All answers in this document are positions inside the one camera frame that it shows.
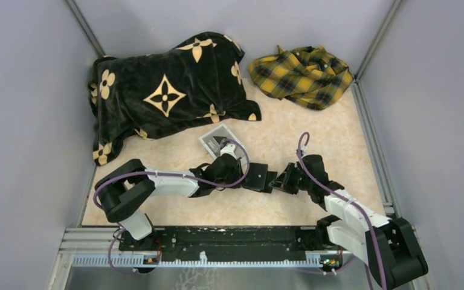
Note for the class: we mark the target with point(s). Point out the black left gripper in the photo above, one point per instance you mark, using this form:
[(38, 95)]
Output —
[(238, 172)]

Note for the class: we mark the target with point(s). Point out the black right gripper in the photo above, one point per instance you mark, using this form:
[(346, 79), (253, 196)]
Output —
[(283, 182)]

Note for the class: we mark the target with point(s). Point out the white plastic card tray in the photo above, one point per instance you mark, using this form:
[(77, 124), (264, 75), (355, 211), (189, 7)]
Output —
[(223, 130)]

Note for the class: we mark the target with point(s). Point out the black leather card holder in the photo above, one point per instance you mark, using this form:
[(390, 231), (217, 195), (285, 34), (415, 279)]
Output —
[(258, 178)]

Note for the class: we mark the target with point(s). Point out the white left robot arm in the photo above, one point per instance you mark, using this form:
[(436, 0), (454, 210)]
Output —
[(121, 194)]

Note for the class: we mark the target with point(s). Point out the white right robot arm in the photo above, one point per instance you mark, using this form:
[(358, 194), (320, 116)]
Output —
[(388, 246)]

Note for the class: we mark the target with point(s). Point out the black floral velvet blanket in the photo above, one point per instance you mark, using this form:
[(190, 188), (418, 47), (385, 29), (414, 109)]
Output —
[(153, 96)]

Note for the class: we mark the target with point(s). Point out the yellow plaid cloth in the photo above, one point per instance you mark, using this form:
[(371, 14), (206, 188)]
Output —
[(310, 77)]

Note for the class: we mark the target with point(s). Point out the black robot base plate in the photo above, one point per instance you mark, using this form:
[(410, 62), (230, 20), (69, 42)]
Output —
[(293, 244)]

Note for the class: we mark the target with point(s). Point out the aluminium frame rail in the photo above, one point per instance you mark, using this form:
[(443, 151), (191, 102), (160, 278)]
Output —
[(97, 247)]

